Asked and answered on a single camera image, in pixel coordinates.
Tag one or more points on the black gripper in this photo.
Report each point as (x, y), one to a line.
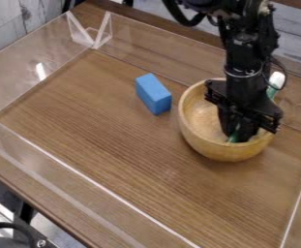
(242, 104)

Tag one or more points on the brown wooden bowl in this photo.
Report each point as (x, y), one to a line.
(201, 131)

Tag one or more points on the green and white marker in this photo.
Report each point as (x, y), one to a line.
(276, 82)

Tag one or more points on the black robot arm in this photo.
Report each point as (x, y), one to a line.
(246, 33)

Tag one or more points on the blue rectangular block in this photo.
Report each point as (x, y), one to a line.
(153, 94)

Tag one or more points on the clear acrylic corner bracket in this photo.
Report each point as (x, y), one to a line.
(90, 37)

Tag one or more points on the black metal frame piece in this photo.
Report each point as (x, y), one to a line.
(20, 237)

